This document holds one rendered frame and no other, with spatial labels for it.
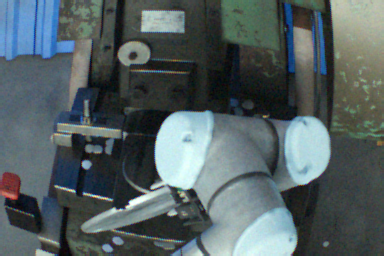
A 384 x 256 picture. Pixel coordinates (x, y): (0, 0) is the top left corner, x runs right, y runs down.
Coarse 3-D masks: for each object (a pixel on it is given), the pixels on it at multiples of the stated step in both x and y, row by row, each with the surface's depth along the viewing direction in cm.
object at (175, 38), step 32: (128, 0) 167; (160, 0) 166; (192, 0) 166; (128, 32) 172; (160, 32) 172; (192, 32) 171; (128, 64) 176; (160, 64) 175; (192, 64) 175; (128, 96) 182; (160, 96) 177; (192, 96) 179
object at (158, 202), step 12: (156, 192) 144; (168, 192) 145; (132, 204) 145; (144, 204) 148; (156, 204) 161; (168, 204) 165; (96, 216) 148; (108, 216) 147; (120, 216) 152; (132, 216) 162; (144, 216) 166; (84, 228) 153; (96, 228) 158; (108, 228) 165
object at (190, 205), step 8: (168, 184) 135; (176, 192) 135; (184, 192) 131; (192, 192) 131; (176, 200) 135; (184, 200) 135; (192, 200) 131; (176, 208) 136; (184, 208) 134; (192, 208) 133; (200, 208) 132; (184, 216) 135; (192, 216) 135; (200, 216) 132; (208, 216) 132; (184, 224) 136
